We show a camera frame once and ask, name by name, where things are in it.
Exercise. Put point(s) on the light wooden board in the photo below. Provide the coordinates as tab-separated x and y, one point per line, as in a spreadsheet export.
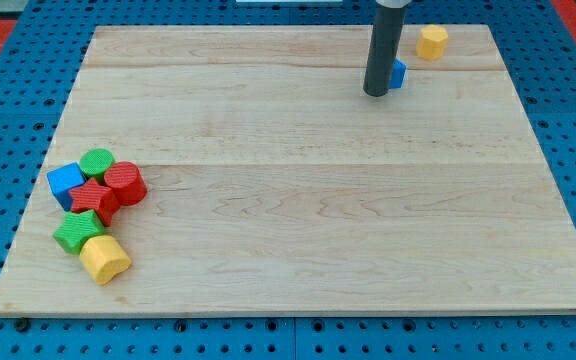
278	188

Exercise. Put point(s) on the blue block behind rod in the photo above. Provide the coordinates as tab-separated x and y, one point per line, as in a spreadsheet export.
398	75

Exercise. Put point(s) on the red cylinder block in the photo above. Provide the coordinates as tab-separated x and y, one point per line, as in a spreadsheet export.
125	180

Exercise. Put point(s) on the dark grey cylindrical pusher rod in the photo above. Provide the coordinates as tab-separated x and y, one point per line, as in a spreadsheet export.
386	33

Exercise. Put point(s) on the red star block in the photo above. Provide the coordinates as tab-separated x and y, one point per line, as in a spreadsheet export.
93	196

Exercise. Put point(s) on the green cylinder block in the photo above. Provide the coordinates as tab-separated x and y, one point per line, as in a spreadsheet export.
94	163

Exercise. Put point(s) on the yellow hexagon block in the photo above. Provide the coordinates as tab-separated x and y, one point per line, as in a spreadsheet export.
432	42

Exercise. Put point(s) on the yellow heart block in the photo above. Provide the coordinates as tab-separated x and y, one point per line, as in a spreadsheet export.
103	258

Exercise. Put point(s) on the green star block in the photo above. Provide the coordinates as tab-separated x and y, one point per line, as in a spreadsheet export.
76	229

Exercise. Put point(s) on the blue cube block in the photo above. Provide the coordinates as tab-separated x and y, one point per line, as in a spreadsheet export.
62	179

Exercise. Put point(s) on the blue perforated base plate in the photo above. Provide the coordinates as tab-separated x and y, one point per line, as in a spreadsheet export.
38	65

